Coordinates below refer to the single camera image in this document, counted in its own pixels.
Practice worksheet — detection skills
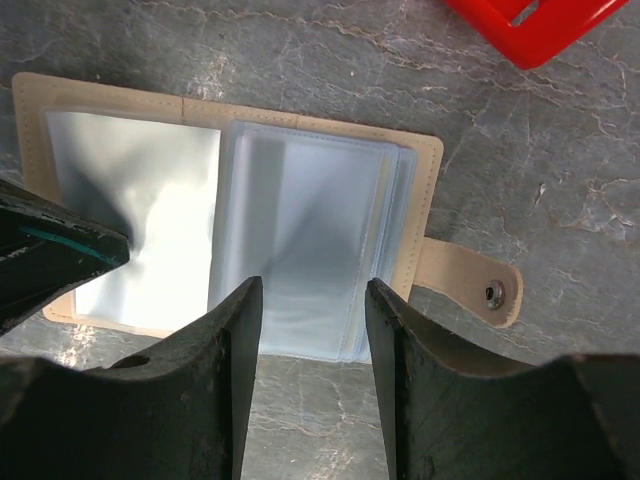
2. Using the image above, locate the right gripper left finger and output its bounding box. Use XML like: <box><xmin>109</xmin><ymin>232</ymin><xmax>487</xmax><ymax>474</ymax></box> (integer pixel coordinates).
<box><xmin>1</xmin><ymin>277</ymin><xmax>263</xmax><ymax>479</ymax></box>

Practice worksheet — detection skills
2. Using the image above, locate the red right plastic bin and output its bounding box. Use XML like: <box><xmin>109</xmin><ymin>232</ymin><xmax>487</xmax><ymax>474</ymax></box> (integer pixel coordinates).
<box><xmin>446</xmin><ymin>0</ymin><xmax>628</xmax><ymax>70</ymax></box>

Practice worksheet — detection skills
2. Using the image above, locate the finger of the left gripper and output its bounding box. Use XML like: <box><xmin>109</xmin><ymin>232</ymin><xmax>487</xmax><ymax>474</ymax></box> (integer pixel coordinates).
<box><xmin>1</xmin><ymin>180</ymin><xmax>130</xmax><ymax>334</ymax></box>

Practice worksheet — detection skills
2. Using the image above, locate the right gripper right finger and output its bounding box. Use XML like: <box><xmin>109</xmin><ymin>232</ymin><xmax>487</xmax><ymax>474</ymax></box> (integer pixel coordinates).
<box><xmin>365</xmin><ymin>279</ymin><xmax>639</xmax><ymax>479</ymax></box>

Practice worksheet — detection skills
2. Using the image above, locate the beige leather card holder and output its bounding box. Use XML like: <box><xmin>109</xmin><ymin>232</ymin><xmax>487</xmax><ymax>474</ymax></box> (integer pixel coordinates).
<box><xmin>11</xmin><ymin>73</ymin><xmax>523</xmax><ymax>362</ymax></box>

